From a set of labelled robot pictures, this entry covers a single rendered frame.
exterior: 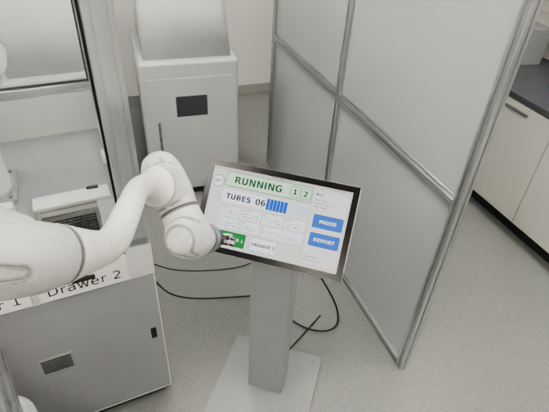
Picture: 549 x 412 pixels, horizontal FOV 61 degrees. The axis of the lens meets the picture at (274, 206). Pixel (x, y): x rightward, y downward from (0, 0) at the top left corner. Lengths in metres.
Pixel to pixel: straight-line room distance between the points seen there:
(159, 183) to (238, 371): 1.43
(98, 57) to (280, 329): 1.21
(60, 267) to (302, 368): 1.81
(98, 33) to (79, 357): 1.23
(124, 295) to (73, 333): 0.23
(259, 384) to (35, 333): 1.01
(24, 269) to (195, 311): 2.02
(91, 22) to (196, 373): 1.70
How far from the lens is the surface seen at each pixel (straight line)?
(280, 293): 1.79
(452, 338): 2.78
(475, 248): 3.38
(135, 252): 1.68
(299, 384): 2.37
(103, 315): 1.87
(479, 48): 1.73
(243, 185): 1.57
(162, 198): 1.16
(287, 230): 1.53
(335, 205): 1.51
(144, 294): 1.84
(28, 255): 0.70
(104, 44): 1.32
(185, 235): 1.12
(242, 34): 4.81
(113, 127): 1.41
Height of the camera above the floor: 2.04
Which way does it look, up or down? 37 degrees down
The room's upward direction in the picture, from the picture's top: 3 degrees clockwise
